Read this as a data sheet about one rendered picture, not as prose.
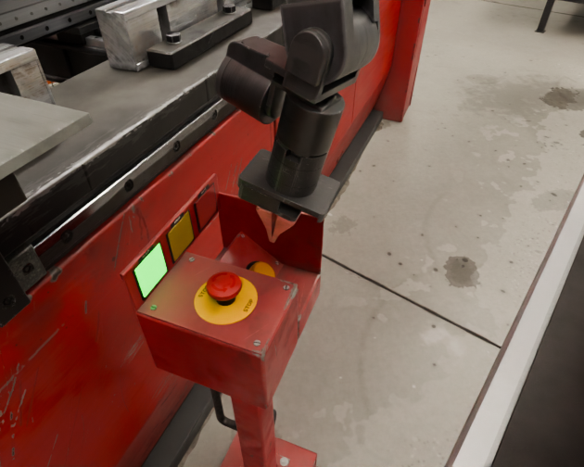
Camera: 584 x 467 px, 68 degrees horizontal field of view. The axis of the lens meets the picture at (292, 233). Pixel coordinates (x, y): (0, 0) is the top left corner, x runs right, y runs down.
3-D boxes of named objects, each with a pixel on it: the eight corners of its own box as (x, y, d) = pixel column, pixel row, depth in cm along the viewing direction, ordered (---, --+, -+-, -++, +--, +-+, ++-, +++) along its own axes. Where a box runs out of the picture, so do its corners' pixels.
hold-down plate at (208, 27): (173, 70, 76) (171, 53, 74) (148, 66, 78) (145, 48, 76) (252, 22, 97) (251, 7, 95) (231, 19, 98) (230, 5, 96)
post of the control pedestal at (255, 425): (267, 490, 95) (253, 348, 59) (245, 480, 96) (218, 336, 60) (277, 465, 99) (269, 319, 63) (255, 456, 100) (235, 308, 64)
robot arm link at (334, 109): (329, 111, 38) (359, 92, 41) (266, 75, 39) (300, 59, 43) (309, 172, 43) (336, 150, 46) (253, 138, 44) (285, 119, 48)
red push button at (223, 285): (234, 321, 48) (231, 299, 46) (202, 309, 50) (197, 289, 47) (249, 295, 51) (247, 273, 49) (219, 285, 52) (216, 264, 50)
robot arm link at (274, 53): (331, 41, 33) (377, 24, 39) (215, -19, 36) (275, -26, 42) (290, 168, 41) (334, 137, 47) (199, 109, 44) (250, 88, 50)
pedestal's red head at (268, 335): (267, 411, 52) (260, 320, 40) (155, 368, 57) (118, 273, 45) (320, 293, 66) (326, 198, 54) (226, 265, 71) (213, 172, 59)
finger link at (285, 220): (250, 208, 58) (263, 152, 52) (299, 230, 58) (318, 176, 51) (227, 240, 53) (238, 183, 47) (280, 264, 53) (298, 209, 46)
